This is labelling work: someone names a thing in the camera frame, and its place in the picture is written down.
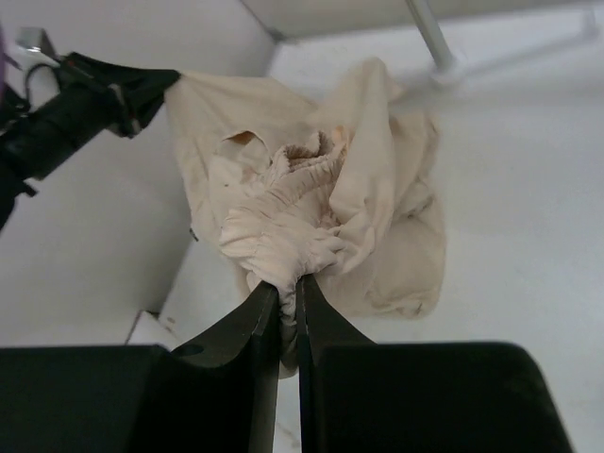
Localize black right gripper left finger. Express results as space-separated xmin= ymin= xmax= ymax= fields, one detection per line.
xmin=173 ymin=282 xmax=280 ymax=452

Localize beige trousers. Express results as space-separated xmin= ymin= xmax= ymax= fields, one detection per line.
xmin=165 ymin=59 xmax=446 ymax=378

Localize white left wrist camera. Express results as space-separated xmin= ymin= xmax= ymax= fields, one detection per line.
xmin=10 ymin=26 xmax=59 ymax=75

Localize white clothes rack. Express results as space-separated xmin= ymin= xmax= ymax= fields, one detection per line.
xmin=407 ymin=1 xmax=603 ymax=87

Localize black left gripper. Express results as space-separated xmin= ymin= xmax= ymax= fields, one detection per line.
xmin=13 ymin=53 xmax=180 ymax=179

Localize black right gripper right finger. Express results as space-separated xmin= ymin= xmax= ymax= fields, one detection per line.
xmin=296 ymin=276 xmax=375 ymax=452

